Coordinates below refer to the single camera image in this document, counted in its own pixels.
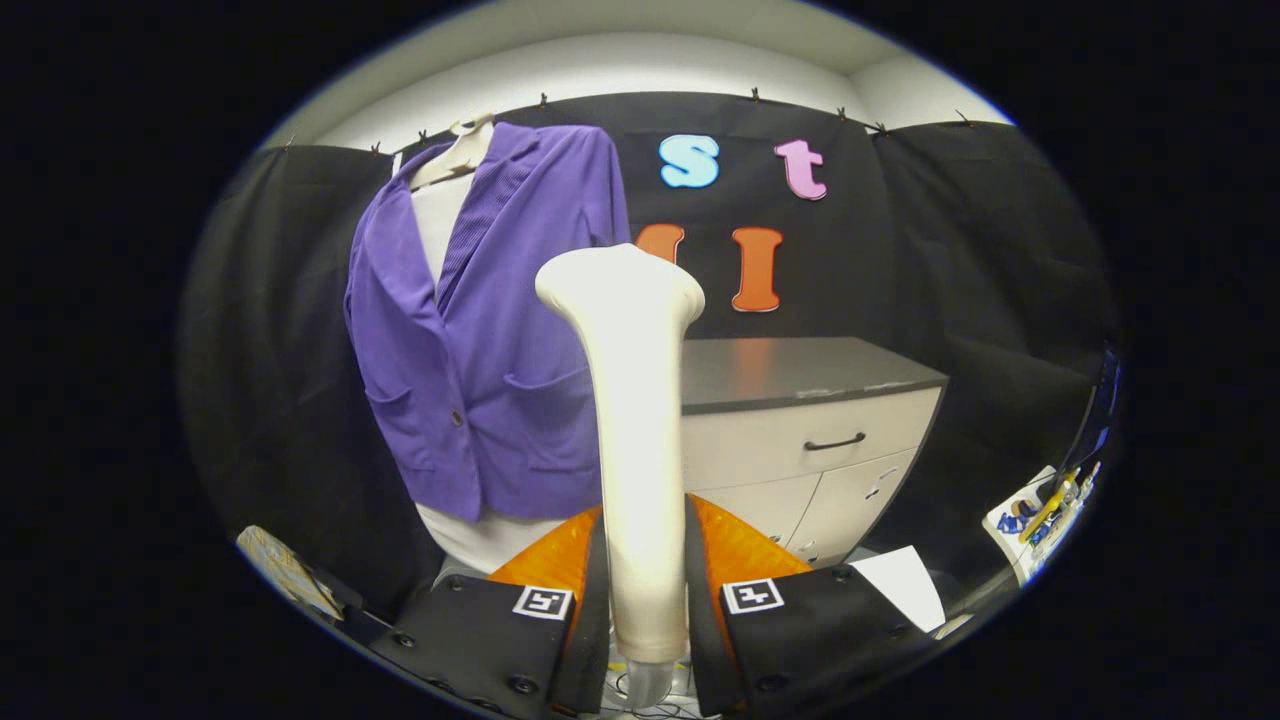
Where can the grey cabinet with dark top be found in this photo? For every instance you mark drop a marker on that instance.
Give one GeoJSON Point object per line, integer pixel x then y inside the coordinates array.
{"type": "Point", "coordinates": [780, 450]}

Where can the computer monitor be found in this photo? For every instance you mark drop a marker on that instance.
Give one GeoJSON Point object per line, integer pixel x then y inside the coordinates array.
{"type": "Point", "coordinates": [1095, 420]}

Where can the white side table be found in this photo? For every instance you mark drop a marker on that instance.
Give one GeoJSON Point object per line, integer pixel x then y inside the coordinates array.
{"type": "Point", "coordinates": [1030, 545]}

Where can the purple jacket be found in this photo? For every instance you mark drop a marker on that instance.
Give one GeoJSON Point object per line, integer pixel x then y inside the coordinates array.
{"type": "Point", "coordinates": [500, 330]}

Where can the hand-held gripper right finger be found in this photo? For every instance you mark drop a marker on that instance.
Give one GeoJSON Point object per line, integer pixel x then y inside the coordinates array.
{"type": "Point", "coordinates": [700, 630]}

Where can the row of black cloth clips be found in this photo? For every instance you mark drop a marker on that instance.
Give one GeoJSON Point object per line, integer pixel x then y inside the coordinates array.
{"type": "Point", "coordinates": [543, 101]}

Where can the yellow bottle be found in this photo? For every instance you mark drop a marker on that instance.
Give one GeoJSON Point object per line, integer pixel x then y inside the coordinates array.
{"type": "Point", "coordinates": [1050, 508]}

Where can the white garment steamer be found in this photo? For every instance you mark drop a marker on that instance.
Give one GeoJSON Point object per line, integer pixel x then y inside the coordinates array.
{"type": "Point", "coordinates": [640, 420]}

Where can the white mannequin torso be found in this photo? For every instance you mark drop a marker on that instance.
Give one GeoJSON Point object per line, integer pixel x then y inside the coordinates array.
{"type": "Point", "coordinates": [435, 225]}

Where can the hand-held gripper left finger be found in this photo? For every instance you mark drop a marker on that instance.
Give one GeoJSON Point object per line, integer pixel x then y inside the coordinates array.
{"type": "Point", "coordinates": [596, 620]}

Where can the white flat board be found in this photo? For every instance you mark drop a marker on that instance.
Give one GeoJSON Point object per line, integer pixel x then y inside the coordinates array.
{"type": "Point", "coordinates": [905, 585]}

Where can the tan patterned board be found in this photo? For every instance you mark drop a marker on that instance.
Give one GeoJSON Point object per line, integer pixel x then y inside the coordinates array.
{"type": "Point", "coordinates": [285, 570]}

